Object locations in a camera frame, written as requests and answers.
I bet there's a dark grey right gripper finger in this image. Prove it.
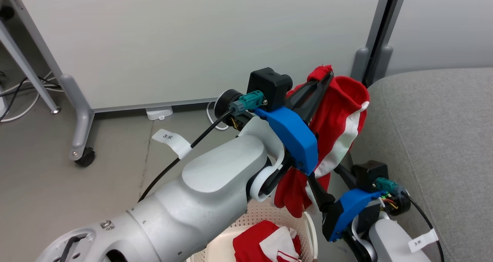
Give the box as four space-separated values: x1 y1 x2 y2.
307 174 336 213
334 164 357 189

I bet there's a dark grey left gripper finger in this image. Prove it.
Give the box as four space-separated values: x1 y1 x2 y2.
287 71 334 103
294 85 330 122

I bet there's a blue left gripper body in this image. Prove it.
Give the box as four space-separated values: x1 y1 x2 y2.
253 106 319 175

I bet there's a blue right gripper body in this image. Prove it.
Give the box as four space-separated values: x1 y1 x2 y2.
322 189 386 242

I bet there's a red fuzzy garment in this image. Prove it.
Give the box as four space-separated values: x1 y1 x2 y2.
274 65 370 219

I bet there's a red white striped garment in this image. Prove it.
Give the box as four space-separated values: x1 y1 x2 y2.
232 220 302 262

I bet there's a cream perforated laundry basket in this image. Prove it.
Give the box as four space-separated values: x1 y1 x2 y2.
187 198 319 262

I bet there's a grey fabric sofa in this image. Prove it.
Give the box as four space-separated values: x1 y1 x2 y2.
350 67 493 262

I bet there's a wide white partition panel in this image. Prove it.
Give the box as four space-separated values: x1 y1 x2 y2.
2 0 386 162

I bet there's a white power adapter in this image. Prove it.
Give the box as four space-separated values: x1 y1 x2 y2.
146 106 174 121

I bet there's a narrow white partition panel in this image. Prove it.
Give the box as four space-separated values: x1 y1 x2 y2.
371 0 493 86

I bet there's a black partition caster wheel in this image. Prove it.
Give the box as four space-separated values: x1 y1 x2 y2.
74 147 96 167

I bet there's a teal right cable connector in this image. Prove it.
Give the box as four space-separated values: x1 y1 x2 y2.
374 177 399 195

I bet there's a teal cable connector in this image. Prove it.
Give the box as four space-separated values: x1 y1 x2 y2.
374 177 399 195
230 91 266 114

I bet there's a teal left cable connector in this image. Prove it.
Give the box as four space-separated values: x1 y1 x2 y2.
230 91 266 114

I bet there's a white right cable label tag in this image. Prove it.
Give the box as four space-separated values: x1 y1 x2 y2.
407 228 439 254

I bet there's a white cable label tag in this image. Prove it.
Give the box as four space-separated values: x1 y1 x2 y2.
407 228 439 254
151 129 193 159

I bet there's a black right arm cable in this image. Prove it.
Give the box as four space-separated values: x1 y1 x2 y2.
406 196 444 262

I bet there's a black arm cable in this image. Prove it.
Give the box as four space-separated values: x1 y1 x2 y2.
138 110 235 202
406 196 444 262

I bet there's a white looped cable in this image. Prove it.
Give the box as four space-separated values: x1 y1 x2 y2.
206 100 230 131

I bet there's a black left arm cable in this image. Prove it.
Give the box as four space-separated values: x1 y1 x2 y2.
138 110 235 202

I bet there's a white left cable label tag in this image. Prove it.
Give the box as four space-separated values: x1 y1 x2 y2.
151 129 193 159

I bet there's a white power strip with cables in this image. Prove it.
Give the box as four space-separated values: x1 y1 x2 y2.
0 71 60 123

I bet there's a grey table frame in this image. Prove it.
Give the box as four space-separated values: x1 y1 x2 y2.
0 19 61 114

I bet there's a dark thin floor cable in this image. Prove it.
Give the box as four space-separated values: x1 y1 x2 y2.
0 76 30 121

